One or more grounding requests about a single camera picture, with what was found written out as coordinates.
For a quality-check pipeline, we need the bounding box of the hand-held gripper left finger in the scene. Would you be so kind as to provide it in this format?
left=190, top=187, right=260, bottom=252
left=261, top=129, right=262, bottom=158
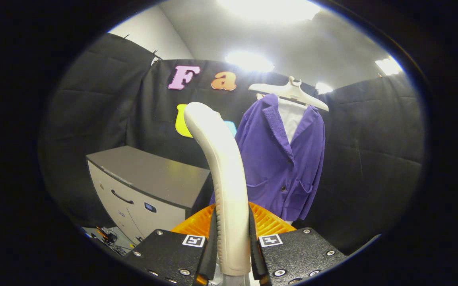
left=128, top=203, right=217, bottom=286

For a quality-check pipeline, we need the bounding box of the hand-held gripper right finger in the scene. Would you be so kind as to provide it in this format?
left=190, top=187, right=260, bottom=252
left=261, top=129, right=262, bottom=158
left=248, top=202, right=349, bottom=286

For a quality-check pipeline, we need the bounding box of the purple corduroy jacket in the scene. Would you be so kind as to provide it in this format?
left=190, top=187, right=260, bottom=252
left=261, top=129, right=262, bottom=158
left=209, top=93, right=326, bottom=222

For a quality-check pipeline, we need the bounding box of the white garment steamer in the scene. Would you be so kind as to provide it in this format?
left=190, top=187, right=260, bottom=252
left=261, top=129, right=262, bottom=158
left=184, top=102, right=252, bottom=276

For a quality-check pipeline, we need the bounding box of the cream clothes hanger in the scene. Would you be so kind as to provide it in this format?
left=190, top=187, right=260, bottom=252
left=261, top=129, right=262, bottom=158
left=248, top=76, right=329, bottom=112

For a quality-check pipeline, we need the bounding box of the grey cabinet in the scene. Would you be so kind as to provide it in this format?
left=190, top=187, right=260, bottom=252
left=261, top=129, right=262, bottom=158
left=86, top=145, right=211, bottom=243

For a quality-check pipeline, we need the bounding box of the large round ceiling light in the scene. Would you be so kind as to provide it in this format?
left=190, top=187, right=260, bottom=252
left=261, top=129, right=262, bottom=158
left=217, top=0, right=321, bottom=22

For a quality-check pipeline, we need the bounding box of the dark cable bundle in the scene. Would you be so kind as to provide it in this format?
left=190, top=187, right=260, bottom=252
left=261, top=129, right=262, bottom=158
left=90, top=226, right=134, bottom=255

